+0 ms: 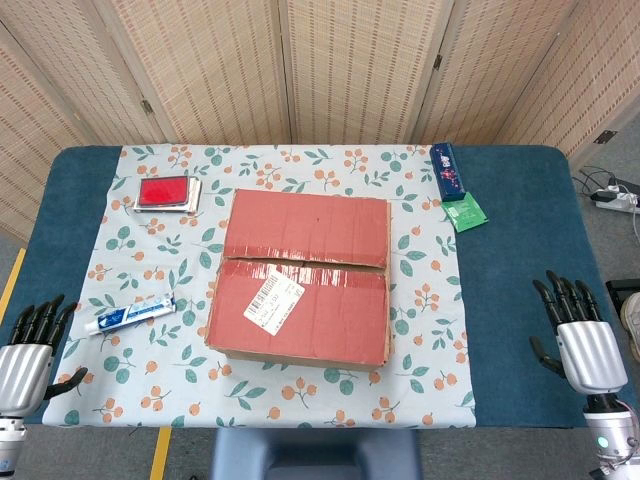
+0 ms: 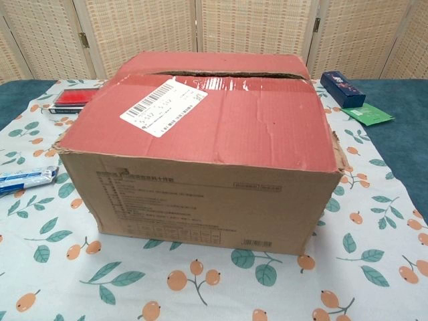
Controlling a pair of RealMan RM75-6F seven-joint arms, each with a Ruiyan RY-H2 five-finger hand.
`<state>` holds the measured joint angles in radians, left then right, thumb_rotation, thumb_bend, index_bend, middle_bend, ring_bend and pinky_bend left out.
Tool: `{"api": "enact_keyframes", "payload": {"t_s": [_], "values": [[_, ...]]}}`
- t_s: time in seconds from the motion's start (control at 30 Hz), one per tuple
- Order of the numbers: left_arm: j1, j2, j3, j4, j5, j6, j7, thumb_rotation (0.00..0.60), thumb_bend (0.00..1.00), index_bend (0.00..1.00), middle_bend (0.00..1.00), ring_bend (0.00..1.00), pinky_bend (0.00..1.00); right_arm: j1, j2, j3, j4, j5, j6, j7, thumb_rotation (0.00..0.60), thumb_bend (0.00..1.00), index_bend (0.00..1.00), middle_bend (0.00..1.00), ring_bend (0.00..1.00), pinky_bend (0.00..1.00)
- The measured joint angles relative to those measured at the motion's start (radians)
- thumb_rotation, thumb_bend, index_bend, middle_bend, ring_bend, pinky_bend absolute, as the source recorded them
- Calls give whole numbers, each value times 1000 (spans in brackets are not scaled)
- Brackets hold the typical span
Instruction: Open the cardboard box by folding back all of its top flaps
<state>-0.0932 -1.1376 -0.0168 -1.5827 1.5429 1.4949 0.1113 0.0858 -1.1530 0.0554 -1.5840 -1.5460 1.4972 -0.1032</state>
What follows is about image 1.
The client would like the red ink pad tin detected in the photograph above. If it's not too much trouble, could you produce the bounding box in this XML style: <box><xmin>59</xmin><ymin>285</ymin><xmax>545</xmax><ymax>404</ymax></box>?
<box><xmin>133</xmin><ymin>174</ymin><xmax>203</xmax><ymax>215</ymax></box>

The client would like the woven bamboo folding screen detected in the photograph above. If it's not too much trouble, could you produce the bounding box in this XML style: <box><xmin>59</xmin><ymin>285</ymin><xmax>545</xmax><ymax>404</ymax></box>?
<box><xmin>0</xmin><ymin>0</ymin><xmax>640</xmax><ymax>246</ymax></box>

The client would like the black case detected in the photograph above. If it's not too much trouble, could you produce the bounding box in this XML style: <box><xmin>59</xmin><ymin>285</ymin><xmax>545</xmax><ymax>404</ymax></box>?
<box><xmin>605</xmin><ymin>279</ymin><xmax>640</xmax><ymax>315</ymax></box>

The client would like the floral print tablecloth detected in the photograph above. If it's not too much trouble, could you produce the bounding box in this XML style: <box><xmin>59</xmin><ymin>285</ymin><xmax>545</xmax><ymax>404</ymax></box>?
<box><xmin>42</xmin><ymin>143</ymin><xmax>476</xmax><ymax>430</ymax></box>

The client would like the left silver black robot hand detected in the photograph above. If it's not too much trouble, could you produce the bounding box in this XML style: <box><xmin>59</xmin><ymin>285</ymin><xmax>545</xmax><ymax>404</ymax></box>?
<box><xmin>0</xmin><ymin>293</ymin><xmax>89</xmax><ymax>419</ymax></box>

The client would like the cardboard box with red tape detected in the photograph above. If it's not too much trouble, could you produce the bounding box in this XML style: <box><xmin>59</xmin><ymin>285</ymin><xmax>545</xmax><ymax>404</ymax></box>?
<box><xmin>203</xmin><ymin>188</ymin><xmax>396</xmax><ymax>374</ymax></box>

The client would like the blue white toothpaste tube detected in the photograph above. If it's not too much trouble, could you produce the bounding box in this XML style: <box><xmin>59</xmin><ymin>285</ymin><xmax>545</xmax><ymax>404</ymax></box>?
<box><xmin>83</xmin><ymin>293</ymin><xmax>177</xmax><ymax>336</ymax></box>

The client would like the black floor cable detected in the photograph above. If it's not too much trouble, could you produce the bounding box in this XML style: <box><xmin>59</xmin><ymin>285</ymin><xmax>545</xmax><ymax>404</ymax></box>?
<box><xmin>578</xmin><ymin>166</ymin><xmax>629</xmax><ymax>195</ymax></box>

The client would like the white power strip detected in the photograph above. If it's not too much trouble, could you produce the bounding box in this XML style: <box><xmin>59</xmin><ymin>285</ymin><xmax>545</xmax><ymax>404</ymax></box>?
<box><xmin>590</xmin><ymin>182</ymin><xmax>640</xmax><ymax>212</ymax></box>

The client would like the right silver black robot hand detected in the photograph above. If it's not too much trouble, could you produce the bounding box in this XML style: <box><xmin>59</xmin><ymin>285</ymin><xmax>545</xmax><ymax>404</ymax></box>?
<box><xmin>529</xmin><ymin>270</ymin><xmax>629</xmax><ymax>401</ymax></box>

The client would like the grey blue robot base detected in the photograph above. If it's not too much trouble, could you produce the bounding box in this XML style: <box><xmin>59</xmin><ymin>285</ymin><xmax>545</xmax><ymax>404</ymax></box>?
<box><xmin>212</xmin><ymin>427</ymin><xmax>424</xmax><ymax>480</ymax></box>

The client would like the dark blue carton box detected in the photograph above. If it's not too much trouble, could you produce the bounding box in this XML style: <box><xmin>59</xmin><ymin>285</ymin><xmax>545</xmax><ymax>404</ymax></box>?
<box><xmin>429</xmin><ymin>142</ymin><xmax>469</xmax><ymax>204</ymax></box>

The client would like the green sachet packet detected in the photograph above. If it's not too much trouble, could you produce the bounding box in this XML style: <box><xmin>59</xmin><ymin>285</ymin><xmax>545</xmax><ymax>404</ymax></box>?
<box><xmin>442</xmin><ymin>193</ymin><xmax>489</xmax><ymax>234</ymax></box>

